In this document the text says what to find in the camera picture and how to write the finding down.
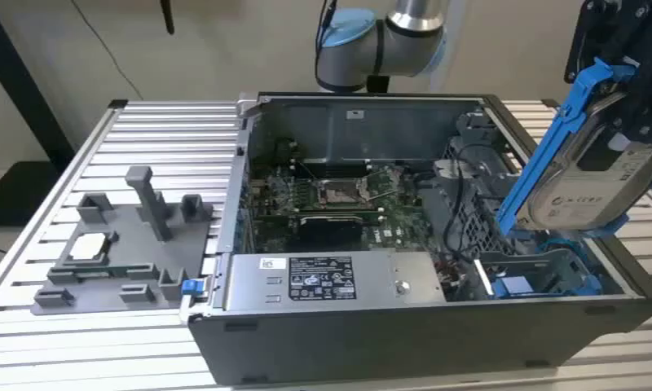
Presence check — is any hard disk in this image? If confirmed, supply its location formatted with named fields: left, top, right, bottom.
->
left=496, top=58, right=652, bottom=242

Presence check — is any disk bay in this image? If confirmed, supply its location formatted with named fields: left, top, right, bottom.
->
left=475, top=248, right=603, bottom=301

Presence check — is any green motherboard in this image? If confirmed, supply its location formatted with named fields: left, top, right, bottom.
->
left=246, top=162, right=452, bottom=256

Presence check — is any CPU socket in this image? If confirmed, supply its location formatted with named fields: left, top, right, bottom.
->
left=317, top=177, right=372, bottom=212

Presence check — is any black rectangular board component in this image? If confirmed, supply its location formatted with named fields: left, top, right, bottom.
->
left=296, top=215, right=362, bottom=251

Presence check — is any black PC case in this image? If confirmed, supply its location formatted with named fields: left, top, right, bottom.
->
left=178, top=91, right=652, bottom=386

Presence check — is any silver power supply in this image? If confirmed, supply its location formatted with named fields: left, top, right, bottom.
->
left=221, top=251, right=447, bottom=310

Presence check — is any black hanging rod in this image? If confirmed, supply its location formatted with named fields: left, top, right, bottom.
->
left=158, top=0, right=176, bottom=36

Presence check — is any blue case latch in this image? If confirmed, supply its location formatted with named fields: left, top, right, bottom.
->
left=178, top=278, right=206, bottom=297

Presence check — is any gray parts rack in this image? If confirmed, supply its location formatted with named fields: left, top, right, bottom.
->
left=30, top=165, right=216, bottom=317

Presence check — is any silver CPU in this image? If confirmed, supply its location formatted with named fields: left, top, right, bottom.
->
left=68, top=234, right=114, bottom=261

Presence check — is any black monitor stand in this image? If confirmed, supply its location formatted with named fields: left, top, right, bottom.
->
left=0, top=0, right=77, bottom=227

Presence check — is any blue wire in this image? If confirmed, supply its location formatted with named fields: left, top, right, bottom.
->
left=537, top=239, right=591, bottom=266

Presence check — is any thin black cable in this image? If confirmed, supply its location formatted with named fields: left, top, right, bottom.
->
left=444, top=142, right=504, bottom=264

